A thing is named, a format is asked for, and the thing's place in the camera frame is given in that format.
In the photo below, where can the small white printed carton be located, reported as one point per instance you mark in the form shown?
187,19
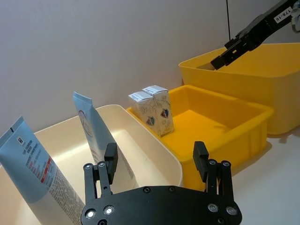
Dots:
147,112
165,107

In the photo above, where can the large pale blue tube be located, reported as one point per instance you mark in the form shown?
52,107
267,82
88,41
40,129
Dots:
28,164

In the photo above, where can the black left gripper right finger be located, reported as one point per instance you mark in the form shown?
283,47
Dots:
202,161

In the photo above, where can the large deep yellow plastic bin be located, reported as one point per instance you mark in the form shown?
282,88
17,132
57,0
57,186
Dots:
269,82

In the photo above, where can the shallow yellow plastic tray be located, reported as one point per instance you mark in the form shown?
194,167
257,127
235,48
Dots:
201,126

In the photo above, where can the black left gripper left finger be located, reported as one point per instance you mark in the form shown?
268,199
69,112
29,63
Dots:
110,164

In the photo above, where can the cream plastic bin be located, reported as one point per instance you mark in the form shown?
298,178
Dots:
145,152

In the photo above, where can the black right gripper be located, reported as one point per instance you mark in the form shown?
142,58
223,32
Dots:
264,23

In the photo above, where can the slim pale blue tube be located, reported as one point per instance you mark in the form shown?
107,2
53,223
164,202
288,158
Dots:
93,126

